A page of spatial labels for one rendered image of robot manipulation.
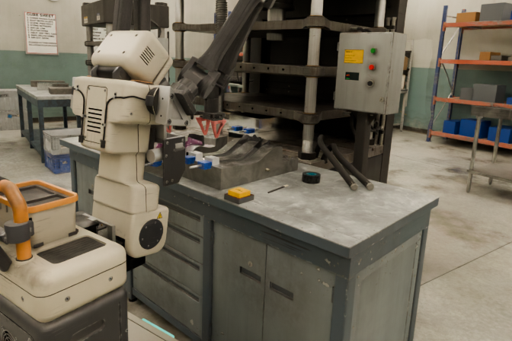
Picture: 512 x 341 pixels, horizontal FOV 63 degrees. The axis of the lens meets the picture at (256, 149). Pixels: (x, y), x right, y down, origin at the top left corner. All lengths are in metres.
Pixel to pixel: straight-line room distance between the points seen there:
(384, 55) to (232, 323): 1.41
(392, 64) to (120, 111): 1.37
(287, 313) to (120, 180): 0.74
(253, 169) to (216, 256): 0.39
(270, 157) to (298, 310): 0.67
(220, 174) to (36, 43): 7.23
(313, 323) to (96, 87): 1.04
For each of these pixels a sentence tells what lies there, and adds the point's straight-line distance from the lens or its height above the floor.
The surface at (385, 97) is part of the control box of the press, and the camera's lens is 2.16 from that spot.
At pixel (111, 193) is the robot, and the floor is 0.86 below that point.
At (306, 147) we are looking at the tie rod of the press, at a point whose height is 0.86.
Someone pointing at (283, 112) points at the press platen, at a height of 1.02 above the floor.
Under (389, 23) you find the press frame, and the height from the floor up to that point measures 1.58.
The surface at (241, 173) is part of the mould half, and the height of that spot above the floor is 0.85.
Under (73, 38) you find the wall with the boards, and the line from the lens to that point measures 8.77.
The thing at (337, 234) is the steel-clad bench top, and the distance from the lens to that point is 1.32.
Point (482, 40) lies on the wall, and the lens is 8.47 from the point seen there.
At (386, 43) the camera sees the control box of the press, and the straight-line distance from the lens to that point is 2.16.
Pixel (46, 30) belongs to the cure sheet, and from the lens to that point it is 8.67.
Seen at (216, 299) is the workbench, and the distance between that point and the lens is 1.86.
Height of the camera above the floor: 1.31
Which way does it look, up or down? 12 degrees down
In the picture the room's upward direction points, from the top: 2 degrees clockwise
